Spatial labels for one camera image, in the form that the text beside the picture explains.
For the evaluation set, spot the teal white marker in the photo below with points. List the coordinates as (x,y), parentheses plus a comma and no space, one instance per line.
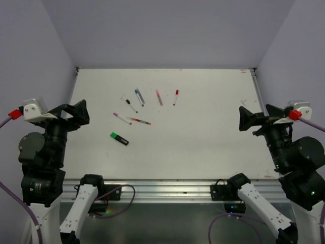
(139,97)

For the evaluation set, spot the left black base bracket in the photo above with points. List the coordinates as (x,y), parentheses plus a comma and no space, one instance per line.
(115,196)

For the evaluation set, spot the black base bracket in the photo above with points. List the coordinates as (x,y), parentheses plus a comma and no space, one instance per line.
(221,191)
(115,196)

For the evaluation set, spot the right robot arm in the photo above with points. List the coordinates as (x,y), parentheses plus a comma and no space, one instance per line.
(297,163)

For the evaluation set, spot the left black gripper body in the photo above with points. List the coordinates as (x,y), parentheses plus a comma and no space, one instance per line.
(61,124)

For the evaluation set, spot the pink clear pen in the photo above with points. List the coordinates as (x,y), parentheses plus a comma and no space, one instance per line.
(159,97)

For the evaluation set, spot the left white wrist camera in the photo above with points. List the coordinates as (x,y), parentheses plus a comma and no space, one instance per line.
(35,111)

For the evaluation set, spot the red white marker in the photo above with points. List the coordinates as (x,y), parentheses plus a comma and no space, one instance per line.
(175,97)

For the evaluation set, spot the pink white marker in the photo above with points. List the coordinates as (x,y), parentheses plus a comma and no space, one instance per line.
(124,120)

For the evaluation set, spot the green black highlighter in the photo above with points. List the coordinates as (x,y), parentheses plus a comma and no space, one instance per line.
(119,138)

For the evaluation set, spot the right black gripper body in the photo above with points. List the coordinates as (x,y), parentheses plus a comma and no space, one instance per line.
(268,126)

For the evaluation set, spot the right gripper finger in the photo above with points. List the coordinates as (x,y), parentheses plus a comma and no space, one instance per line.
(274,111)
(249,119)

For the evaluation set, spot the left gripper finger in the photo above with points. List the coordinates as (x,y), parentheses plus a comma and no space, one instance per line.
(76,122)
(79,110)

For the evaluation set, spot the aluminium mounting rail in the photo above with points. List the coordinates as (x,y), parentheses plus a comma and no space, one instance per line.
(187,191)

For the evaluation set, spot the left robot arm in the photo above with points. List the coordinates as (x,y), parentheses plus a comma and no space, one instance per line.
(42,157)

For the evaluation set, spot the orange clear pen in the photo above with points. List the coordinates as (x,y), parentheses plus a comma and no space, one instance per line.
(140,121)

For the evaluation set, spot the right black base bracket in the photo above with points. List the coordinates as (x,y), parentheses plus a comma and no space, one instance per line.
(221,191)

